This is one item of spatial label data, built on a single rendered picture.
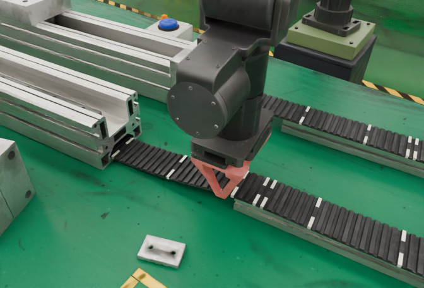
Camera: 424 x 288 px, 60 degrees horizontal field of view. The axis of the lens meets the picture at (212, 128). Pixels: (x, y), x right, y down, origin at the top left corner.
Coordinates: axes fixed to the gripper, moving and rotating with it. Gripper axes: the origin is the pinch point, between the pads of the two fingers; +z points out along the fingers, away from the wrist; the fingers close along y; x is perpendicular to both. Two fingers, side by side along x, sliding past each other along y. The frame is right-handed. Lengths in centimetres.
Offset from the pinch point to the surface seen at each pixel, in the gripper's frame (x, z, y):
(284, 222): 8.4, 2.3, 1.3
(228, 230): 2.5, 3.3, 5.2
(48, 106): -26.6, -5.2, 4.5
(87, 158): -20.7, 1.7, 4.9
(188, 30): -26.4, -2.4, -34.1
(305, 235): 11.3, 2.4, 1.9
